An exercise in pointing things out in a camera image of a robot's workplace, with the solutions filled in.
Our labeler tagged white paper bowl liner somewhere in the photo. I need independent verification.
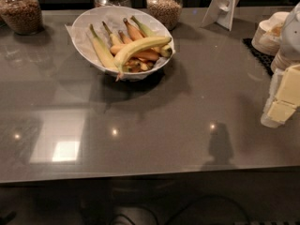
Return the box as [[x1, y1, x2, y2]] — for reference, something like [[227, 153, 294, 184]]
[[65, 7, 176, 80]]

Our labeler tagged white folded sign stand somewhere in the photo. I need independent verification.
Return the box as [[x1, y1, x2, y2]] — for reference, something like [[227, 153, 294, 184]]
[[202, 0, 240, 31]]

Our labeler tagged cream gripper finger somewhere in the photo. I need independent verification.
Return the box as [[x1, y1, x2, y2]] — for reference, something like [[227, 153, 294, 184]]
[[275, 65, 300, 107], [267, 100, 296, 123]]

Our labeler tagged orange banana lying across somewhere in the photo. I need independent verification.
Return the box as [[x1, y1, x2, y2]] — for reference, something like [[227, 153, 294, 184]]
[[110, 44, 159, 61]]

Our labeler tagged left glass jar of nuts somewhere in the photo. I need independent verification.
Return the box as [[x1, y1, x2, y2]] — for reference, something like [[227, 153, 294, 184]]
[[0, 0, 43, 35]]

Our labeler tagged right glass jar of grains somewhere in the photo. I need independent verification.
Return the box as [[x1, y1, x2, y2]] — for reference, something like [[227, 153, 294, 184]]
[[145, 0, 183, 30]]

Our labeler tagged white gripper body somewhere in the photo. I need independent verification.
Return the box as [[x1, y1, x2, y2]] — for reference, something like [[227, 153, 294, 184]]
[[261, 68, 284, 128]]

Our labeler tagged green-tipped right banana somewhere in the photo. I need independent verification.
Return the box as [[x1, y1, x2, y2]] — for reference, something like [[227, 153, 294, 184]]
[[130, 16, 173, 58]]

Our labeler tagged stack of paper bowls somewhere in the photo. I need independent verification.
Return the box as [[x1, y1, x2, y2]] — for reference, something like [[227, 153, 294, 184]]
[[251, 11, 289, 56]]

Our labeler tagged large yellow-green top banana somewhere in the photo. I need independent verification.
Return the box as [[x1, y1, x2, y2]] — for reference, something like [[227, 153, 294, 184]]
[[113, 36, 172, 80]]

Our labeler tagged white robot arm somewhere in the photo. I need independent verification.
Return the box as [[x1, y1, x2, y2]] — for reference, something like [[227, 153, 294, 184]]
[[261, 3, 300, 128]]

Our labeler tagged black rubber mat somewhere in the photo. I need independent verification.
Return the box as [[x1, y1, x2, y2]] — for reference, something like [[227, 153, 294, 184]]
[[242, 38, 274, 77]]

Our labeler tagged small yellow banana green stem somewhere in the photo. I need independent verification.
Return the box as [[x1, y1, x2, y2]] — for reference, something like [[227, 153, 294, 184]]
[[102, 22, 122, 45]]

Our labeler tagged black cable on floor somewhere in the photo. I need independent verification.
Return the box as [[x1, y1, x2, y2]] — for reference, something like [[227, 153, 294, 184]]
[[109, 194, 251, 225]]

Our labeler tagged left yellow-green banana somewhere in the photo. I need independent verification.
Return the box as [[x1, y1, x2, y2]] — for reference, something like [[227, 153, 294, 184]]
[[89, 24, 116, 69]]

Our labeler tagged orange ripe banana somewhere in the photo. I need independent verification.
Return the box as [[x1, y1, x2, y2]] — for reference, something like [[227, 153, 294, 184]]
[[123, 19, 143, 40]]

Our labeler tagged short orange banana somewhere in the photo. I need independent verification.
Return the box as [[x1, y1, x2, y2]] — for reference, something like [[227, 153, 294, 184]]
[[118, 30, 132, 44]]

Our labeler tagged white oval bowl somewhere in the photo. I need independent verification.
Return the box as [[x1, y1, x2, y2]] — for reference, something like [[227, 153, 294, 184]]
[[70, 5, 175, 82]]

